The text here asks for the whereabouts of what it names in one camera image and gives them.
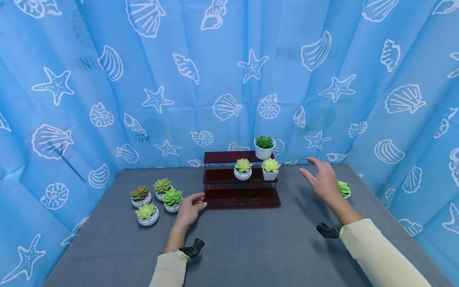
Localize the black wrist band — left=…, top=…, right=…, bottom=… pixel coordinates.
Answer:
left=316, top=222, right=344, bottom=239
left=178, top=238, right=205, bottom=259

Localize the yellow-green succulent round pot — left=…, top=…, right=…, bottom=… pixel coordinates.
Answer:
left=135, top=203, right=160, bottom=227

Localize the olive green succulent round pot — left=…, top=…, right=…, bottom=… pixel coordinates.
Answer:
left=153, top=178, right=174, bottom=201

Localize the light green succulent round pot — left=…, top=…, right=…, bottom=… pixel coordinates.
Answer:
left=233, top=158, right=253, bottom=181

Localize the person's right forearm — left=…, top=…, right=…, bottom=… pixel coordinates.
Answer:
left=327, top=195, right=433, bottom=287

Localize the person's left forearm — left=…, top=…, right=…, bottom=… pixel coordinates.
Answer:
left=149, top=222, right=191, bottom=287

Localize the dark green succulent tall pot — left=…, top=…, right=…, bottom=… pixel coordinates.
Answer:
left=254, top=136, right=276, bottom=161

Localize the person's right hand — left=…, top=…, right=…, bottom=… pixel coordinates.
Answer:
left=299, top=157, right=341, bottom=204

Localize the person's left hand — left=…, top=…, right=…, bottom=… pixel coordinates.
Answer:
left=175, top=192, right=208, bottom=230

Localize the yellow-green succulent square pot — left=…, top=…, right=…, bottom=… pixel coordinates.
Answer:
left=261, top=158, right=281, bottom=182

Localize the reddish-green succulent round pot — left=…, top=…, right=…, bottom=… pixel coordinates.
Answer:
left=130, top=186, right=152, bottom=208

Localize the dark red three-tier stand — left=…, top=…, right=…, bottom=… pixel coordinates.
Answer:
left=203, top=151, right=282, bottom=209

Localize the bright green succulent round pot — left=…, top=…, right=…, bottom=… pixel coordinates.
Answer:
left=337, top=180, right=351, bottom=199
left=163, top=189, right=183, bottom=213

